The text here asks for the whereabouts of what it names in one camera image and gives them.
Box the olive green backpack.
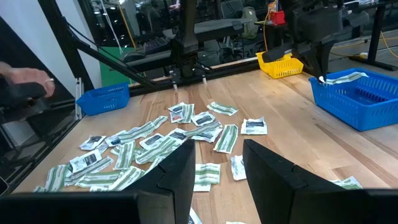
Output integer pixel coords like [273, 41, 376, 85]
[241, 6, 259, 40]

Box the grey desk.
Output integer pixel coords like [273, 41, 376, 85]
[123, 17, 253, 74]

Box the red plastic box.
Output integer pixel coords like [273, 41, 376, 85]
[269, 10, 286, 26]

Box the blue plastic basket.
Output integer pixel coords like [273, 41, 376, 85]
[75, 82, 131, 116]
[309, 67, 398, 132]

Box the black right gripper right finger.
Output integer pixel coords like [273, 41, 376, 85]
[242, 139, 345, 224]

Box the person's hand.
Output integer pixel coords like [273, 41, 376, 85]
[0, 61, 56, 98]

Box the white hanging cord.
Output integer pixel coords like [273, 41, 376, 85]
[99, 0, 124, 54]

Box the black computer mouse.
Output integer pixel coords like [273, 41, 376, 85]
[121, 51, 146, 63]

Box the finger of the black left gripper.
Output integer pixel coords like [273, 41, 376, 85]
[262, 45, 296, 63]
[312, 40, 336, 83]

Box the yellow plastic basket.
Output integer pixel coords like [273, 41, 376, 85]
[255, 51, 305, 80]

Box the orange hanging cord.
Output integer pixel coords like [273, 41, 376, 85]
[119, 5, 137, 48]

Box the yellow cable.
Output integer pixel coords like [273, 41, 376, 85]
[328, 30, 398, 60]
[262, 12, 271, 52]

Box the white red-print wipe packet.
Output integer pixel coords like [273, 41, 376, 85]
[169, 111, 184, 124]

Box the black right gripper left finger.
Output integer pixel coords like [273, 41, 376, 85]
[123, 139, 197, 224]

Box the black office desk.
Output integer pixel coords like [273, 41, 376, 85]
[254, 0, 398, 72]

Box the green panel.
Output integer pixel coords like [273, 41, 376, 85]
[98, 46, 137, 88]

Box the silver aluminium bracket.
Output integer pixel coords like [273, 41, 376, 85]
[74, 77, 84, 121]

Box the black keyboard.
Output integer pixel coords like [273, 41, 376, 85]
[143, 36, 170, 54]

